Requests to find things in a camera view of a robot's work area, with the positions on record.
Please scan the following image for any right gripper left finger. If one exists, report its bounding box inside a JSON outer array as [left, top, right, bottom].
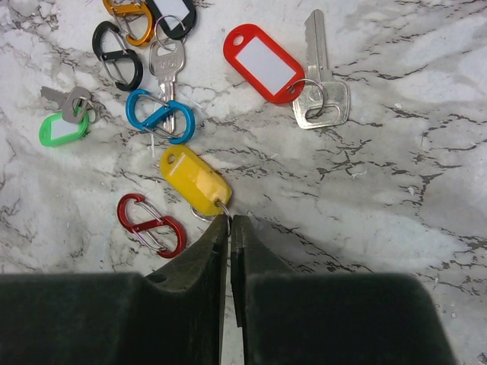
[[1, 216, 228, 364]]

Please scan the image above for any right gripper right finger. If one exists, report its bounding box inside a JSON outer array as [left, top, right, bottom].
[[231, 215, 456, 364]]

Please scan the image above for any red carabiner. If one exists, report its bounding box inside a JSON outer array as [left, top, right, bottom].
[[116, 193, 187, 259]]

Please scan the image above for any yellow key tag with key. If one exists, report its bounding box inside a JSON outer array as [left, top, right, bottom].
[[159, 144, 232, 224]]

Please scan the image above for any light blue carabiner middle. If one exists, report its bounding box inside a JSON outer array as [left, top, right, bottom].
[[125, 89, 196, 144]]

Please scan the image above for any green key tag with key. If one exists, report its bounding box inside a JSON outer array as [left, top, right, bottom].
[[38, 86, 98, 147]]

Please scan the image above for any red key tag with key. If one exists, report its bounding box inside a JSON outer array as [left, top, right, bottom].
[[223, 9, 350, 129]]

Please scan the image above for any black key tag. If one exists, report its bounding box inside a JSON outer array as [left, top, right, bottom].
[[145, 0, 198, 138]]

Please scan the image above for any orange carabiner near black tag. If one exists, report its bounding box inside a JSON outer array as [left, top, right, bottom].
[[103, 0, 155, 47]]

